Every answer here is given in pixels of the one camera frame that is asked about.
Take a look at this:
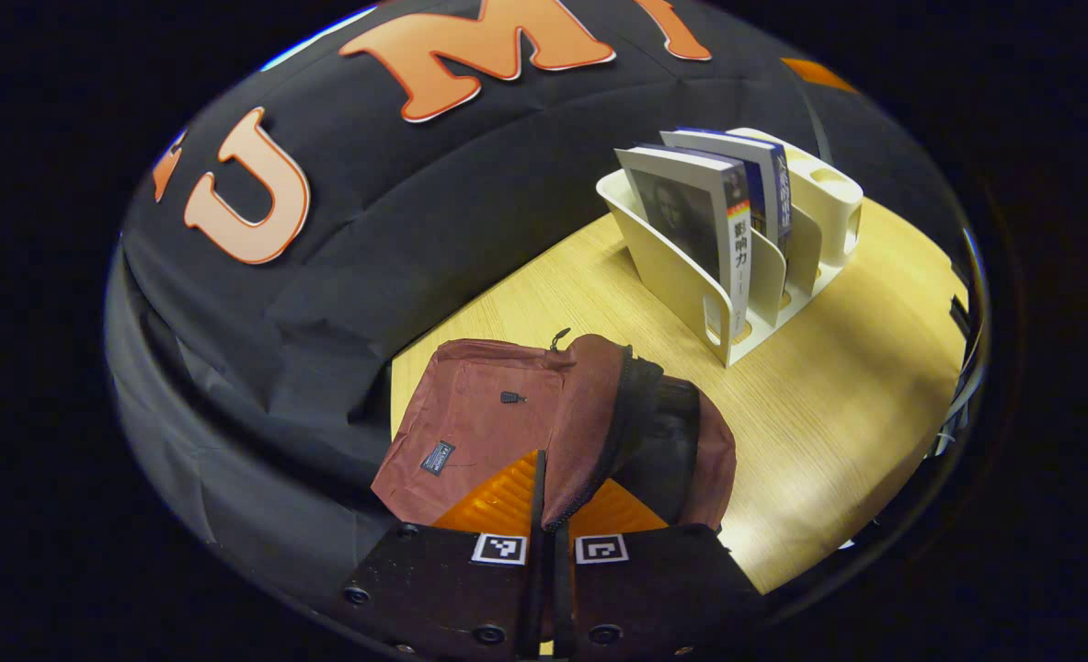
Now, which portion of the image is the white book night scene cover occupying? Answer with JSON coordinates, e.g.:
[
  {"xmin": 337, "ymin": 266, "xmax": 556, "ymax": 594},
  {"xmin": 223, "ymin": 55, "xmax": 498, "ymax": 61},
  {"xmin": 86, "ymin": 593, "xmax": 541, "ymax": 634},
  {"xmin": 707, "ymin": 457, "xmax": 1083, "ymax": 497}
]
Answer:
[{"xmin": 661, "ymin": 127, "xmax": 793, "ymax": 254}]

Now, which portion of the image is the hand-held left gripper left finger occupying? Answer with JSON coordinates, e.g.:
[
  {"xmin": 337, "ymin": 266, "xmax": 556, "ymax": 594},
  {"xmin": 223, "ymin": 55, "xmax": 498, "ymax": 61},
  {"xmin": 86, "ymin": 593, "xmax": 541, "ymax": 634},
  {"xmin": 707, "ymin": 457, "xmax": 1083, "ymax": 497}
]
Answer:
[{"xmin": 339, "ymin": 449, "xmax": 549, "ymax": 661}]

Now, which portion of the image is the white book portrait cover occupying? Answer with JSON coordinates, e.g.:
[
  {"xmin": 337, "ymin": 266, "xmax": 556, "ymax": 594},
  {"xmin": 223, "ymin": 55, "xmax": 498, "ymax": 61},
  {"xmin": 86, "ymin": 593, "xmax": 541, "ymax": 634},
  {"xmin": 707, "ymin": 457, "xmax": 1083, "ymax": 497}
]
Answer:
[{"xmin": 615, "ymin": 144, "xmax": 754, "ymax": 323}]

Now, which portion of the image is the white plastic bookshelf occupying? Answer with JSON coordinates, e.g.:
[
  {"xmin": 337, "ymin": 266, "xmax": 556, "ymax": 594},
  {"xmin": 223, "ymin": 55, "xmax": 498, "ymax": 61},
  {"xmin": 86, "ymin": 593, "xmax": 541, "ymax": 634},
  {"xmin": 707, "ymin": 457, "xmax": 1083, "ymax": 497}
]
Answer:
[{"xmin": 596, "ymin": 127, "xmax": 865, "ymax": 369}]

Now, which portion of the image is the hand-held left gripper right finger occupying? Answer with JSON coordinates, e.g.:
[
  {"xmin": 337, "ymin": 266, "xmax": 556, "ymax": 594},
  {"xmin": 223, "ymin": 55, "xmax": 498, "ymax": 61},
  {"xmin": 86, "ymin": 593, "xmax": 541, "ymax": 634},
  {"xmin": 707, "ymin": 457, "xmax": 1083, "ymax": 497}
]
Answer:
[{"xmin": 544, "ymin": 478, "xmax": 765, "ymax": 661}]

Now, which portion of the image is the maroon schoolbag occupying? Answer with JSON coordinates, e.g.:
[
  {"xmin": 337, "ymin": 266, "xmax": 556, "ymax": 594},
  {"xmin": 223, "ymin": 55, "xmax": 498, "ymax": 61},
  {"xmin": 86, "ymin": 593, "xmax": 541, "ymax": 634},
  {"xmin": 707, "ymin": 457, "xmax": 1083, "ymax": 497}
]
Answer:
[{"xmin": 371, "ymin": 333, "xmax": 738, "ymax": 534}]

